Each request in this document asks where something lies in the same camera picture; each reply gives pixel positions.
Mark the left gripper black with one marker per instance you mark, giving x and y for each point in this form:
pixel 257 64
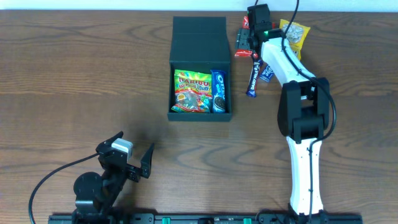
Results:
pixel 130 170

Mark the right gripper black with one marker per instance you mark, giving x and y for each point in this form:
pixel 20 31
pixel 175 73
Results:
pixel 243 40

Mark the red snack bag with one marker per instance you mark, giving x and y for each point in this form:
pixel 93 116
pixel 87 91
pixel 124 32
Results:
pixel 245 53

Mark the blue Oreo cookie pack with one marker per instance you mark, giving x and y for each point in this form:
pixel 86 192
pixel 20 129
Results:
pixel 218 91

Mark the dark green box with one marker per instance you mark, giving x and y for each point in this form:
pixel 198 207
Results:
pixel 200 44

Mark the Haribo worms gummy bag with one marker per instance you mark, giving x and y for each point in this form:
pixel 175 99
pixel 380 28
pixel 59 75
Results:
pixel 193 92

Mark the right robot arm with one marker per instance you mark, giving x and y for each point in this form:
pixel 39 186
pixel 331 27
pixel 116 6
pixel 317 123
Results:
pixel 306 110

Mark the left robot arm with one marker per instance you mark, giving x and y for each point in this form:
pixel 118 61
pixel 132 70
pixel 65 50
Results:
pixel 96 194

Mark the small blue Eclipse pack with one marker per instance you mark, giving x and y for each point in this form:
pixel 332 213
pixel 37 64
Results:
pixel 267 74

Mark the yellow snack bag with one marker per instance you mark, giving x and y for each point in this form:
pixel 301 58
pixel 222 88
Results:
pixel 296 35

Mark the Cadbury Dairy Milk bar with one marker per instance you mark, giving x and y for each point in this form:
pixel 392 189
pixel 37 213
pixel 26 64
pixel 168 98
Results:
pixel 256 68

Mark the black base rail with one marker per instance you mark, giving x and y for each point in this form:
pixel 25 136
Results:
pixel 264 218

